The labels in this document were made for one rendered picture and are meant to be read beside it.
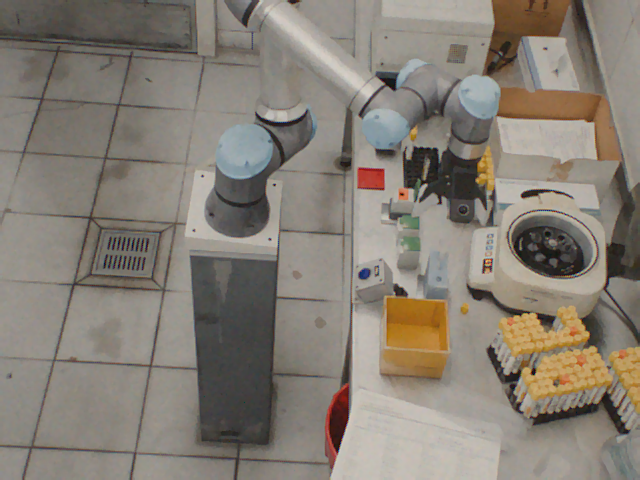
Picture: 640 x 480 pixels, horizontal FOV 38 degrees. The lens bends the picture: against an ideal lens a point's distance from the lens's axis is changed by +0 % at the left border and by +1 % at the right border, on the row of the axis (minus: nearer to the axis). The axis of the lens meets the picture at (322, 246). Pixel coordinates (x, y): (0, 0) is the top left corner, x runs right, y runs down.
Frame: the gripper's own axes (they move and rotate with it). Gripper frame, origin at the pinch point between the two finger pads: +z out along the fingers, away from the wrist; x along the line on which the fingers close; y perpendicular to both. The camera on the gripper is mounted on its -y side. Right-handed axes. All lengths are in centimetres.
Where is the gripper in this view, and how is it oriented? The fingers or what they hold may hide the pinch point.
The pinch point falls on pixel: (447, 224)
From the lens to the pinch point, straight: 196.6
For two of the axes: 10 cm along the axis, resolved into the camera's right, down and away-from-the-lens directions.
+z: -0.7, 6.4, 7.6
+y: 0.9, -7.6, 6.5
